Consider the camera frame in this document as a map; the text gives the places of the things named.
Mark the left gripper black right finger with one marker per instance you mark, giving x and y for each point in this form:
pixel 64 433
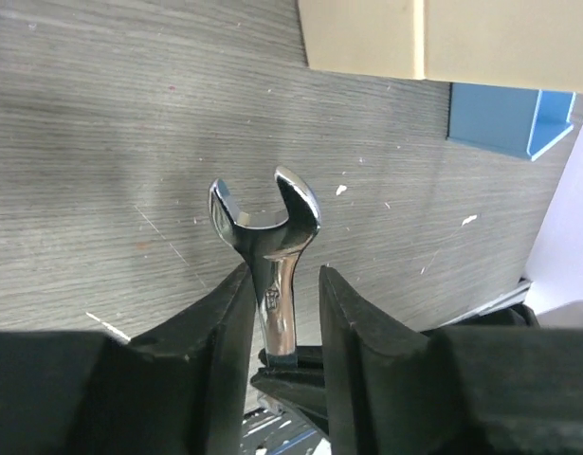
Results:
pixel 465 389

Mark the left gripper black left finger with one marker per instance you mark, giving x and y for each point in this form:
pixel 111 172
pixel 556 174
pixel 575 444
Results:
pixel 179 388

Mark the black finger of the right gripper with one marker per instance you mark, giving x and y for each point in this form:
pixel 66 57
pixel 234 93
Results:
pixel 300 389

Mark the silver end wrench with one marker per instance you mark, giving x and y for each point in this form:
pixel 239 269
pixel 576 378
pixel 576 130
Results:
pixel 271 244

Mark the light blue drawer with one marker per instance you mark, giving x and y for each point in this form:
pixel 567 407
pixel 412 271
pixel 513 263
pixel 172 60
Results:
pixel 519 122

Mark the cream drawer cabinet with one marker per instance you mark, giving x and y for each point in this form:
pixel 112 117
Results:
pixel 524 44

